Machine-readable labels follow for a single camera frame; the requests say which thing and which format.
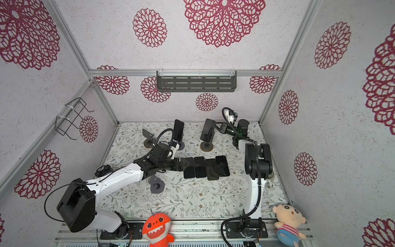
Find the small black alarm clock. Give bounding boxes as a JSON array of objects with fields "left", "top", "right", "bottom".
[{"left": 95, "top": 165, "right": 114, "bottom": 178}]

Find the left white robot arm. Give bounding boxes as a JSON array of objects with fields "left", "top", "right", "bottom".
[{"left": 57, "top": 127, "right": 183, "bottom": 239}]

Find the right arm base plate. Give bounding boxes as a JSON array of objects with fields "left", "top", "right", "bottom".
[{"left": 225, "top": 218, "right": 268, "bottom": 239}]

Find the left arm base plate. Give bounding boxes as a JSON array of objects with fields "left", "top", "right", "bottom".
[{"left": 99, "top": 222, "right": 144, "bottom": 240}]

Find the grey round stand front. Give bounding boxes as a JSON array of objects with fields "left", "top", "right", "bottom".
[{"left": 148, "top": 175, "right": 165, "bottom": 194}]

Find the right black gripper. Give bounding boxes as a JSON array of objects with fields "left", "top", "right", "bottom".
[{"left": 213, "top": 122, "right": 240, "bottom": 140}]

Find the grey round stand back left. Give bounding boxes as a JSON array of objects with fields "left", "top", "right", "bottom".
[{"left": 177, "top": 142, "right": 185, "bottom": 151}]

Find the wooden round stand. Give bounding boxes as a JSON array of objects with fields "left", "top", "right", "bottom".
[
  {"left": 200, "top": 141, "right": 214, "bottom": 152},
  {"left": 142, "top": 129, "right": 156, "bottom": 149}
]

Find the phone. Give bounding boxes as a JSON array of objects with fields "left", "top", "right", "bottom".
[
  {"left": 181, "top": 157, "right": 195, "bottom": 179},
  {"left": 205, "top": 158, "right": 219, "bottom": 181},
  {"left": 173, "top": 119, "right": 185, "bottom": 142},
  {"left": 214, "top": 155, "right": 230, "bottom": 177},
  {"left": 200, "top": 118, "right": 217, "bottom": 143},
  {"left": 193, "top": 156, "right": 207, "bottom": 178}
]

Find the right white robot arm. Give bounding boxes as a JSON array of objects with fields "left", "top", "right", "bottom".
[{"left": 220, "top": 107, "right": 273, "bottom": 229}]

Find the black wire wall rack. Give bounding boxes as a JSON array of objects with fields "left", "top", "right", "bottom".
[{"left": 54, "top": 97, "right": 94, "bottom": 141}]

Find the boy doll plush toy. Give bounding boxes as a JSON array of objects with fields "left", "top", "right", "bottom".
[{"left": 272, "top": 204, "right": 307, "bottom": 247}]

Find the grey round stand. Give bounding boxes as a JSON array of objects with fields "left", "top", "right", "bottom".
[
  {"left": 177, "top": 142, "right": 185, "bottom": 151},
  {"left": 148, "top": 175, "right": 165, "bottom": 194}
]

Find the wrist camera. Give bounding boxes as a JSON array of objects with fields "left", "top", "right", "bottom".
[
  {"left": 224, "top": 109, "right": 238, "bottom": 125},
  {"left": 168, "top": 141, "right": 180, "bottom": 160}
]

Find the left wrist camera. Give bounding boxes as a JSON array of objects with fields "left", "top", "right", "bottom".
[{"left": 168, "top": 141, "right": 180, "bottom": 160}]

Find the grey wall shelf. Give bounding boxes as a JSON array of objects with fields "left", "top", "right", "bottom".
[{"left": 156, "top": 71, "right": 237, "bottom": 93}]

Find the red shark plush toy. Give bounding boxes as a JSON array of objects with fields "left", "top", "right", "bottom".
[{"left": 142, "top": 213, "right": 174, "bottom": 247}]

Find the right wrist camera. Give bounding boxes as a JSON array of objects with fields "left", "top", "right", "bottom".
[{"left": 224, "top": 109, "right": 238, "bottom": 125}]

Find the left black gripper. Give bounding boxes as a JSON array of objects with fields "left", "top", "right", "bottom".
[{"left": 158, "top": 156, "right": 190, "bottom": 171}]

